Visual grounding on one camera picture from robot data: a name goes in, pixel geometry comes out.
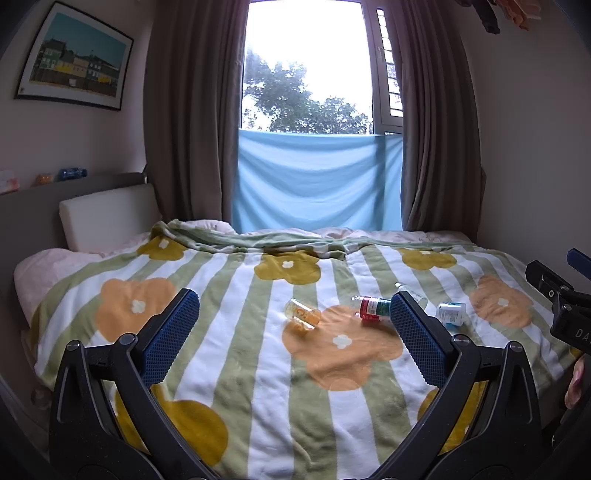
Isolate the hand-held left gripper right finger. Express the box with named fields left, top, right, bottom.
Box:
left=369, top=292, right=546, bottom=480

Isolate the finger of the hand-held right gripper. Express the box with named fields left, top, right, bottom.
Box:
left=567, top=248, right=591, bottom=274
left=525, top=260, right=574, bottom=302

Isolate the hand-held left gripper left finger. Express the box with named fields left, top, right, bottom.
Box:
left=48, top=288, right=218, bottom=480

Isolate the orange pill bottle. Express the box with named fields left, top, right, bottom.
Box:
left=284, top=298, right=322, bottom=333

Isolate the person's right hand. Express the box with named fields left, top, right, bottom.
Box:
left=564, top=354, right=591, bottom=411

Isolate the small white teal bottle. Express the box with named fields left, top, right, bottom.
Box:
left=436, top=301, right=467, bottom=329

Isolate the clear empty bottle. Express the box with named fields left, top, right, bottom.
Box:
left=394, top=282, right=429, bottom=309

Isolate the bottle with red green label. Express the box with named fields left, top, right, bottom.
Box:
left=352, top=295, right=393, bottom=325

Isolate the striped floral blanket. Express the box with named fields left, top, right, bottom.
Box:
left=28, top=219, right=583, bottom=480

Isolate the white headboard cushion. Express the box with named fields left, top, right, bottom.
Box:
left=58, top=183, right=163, bottom=254

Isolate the pale pink pillow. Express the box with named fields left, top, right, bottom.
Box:
left=13, top=233, right=153, bottom=325

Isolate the grey bed headboard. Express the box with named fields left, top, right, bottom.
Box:
left=0, top=172, right=151, bottom=333

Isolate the light blue cloth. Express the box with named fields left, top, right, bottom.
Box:
left=231, top=129, right=405, bottom=232

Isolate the brown curtain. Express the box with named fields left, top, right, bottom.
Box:
left=143, top=0, right=251, bottom=232
left=369, top=0, right=486, bottom=243

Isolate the orange hanging cloth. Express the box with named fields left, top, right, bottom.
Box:
left=492, top=0, right=544, bottom=31

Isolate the dark hanging object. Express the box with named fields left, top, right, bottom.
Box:
left=455, top=0, right=502, bottom=36

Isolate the white window frame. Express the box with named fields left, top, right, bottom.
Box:
left=361, top=0, right=405, bottom=136

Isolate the framed wall poster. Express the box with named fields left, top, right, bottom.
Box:
left=14, top=1, right=136, bottom=112

